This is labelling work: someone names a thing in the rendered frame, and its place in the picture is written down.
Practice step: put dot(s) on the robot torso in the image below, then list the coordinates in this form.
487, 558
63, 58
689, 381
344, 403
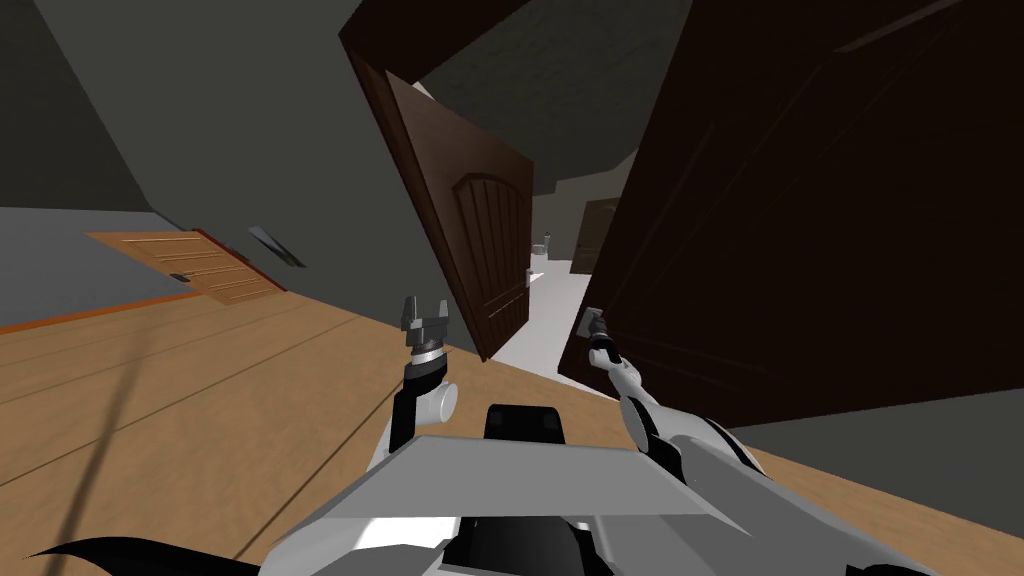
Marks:
512, 480

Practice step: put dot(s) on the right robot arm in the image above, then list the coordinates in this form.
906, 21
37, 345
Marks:
648, 420

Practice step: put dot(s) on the dark brown arched-panel door leaf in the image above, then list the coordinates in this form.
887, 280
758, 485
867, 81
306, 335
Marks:
472, 216

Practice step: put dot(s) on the large dark brown door leaf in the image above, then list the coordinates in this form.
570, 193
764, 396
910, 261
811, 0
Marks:
800, 208

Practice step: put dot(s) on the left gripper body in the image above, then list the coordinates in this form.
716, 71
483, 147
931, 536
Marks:
426, 330

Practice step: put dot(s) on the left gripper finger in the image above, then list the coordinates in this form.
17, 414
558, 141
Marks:
442, 310
410, 310

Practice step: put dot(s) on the small dark brown door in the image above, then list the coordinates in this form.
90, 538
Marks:
596, 236

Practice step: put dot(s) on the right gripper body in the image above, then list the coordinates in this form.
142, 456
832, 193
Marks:
596, 324

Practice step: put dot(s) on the light wooden door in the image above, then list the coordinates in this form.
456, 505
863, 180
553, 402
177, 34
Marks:
200, 264

